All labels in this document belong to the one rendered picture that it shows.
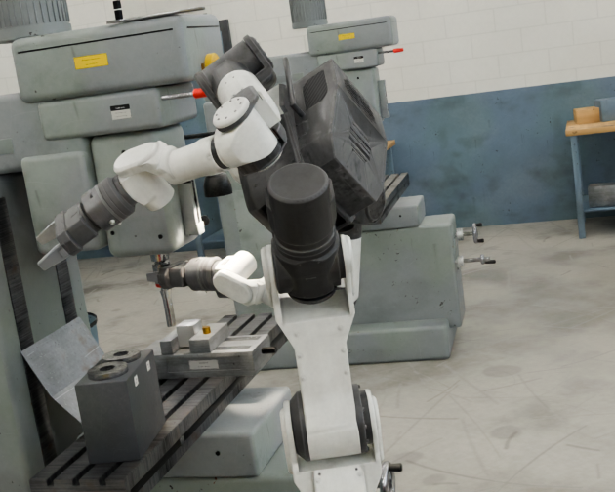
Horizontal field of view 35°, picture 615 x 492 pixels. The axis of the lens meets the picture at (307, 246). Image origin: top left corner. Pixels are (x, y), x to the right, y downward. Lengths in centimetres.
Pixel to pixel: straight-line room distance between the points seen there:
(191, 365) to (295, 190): 105
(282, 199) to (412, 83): 724
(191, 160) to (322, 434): 60
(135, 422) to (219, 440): 37
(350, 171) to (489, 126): 694
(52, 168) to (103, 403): 67
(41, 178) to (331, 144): 91
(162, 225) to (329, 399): 74
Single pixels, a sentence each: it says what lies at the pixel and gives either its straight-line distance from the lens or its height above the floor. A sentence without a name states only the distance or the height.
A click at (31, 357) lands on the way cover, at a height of 107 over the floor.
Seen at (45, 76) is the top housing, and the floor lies 179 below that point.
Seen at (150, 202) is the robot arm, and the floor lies 151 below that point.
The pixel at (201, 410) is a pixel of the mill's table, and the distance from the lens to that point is 254.
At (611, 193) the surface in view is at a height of 33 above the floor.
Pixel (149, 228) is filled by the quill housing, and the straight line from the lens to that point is 250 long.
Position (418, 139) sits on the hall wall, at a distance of 898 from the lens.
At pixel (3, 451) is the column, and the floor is 85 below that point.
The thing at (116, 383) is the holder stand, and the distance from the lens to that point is 219.
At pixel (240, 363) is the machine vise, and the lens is 266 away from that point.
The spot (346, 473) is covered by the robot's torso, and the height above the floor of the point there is 92.
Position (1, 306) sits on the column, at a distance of 265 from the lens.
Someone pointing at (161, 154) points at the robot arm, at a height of 161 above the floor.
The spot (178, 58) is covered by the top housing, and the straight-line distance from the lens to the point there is 238.
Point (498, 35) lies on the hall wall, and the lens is 885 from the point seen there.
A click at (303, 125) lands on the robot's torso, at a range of 204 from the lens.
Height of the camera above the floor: 176
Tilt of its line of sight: 11 degrees down
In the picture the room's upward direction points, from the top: 8 degrees counter-clockwise
